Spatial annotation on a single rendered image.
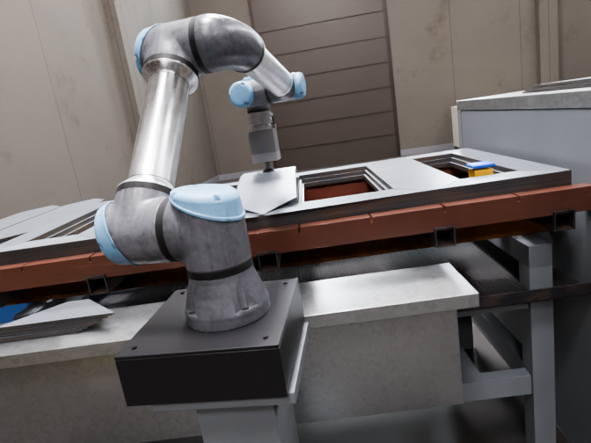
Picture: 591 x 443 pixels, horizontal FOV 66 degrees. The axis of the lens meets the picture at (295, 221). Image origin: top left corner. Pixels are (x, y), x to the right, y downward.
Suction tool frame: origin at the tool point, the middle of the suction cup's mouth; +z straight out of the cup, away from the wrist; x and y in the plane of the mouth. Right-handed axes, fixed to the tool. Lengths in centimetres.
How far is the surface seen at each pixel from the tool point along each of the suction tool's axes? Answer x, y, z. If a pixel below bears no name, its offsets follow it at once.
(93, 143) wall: -335, 270, -22
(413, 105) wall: -774, -129, -5
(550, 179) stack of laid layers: 27, -77, 7
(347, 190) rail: -31.3, -23.5, 13.8
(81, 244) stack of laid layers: 43, 43, 7
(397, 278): 43, -37, 24
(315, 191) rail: -29.7, -10.8, 12.3
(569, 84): 1, -92, -15
